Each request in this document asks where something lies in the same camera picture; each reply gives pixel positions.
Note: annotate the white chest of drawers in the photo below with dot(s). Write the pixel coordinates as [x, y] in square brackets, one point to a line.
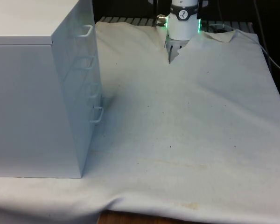
[35, 93]

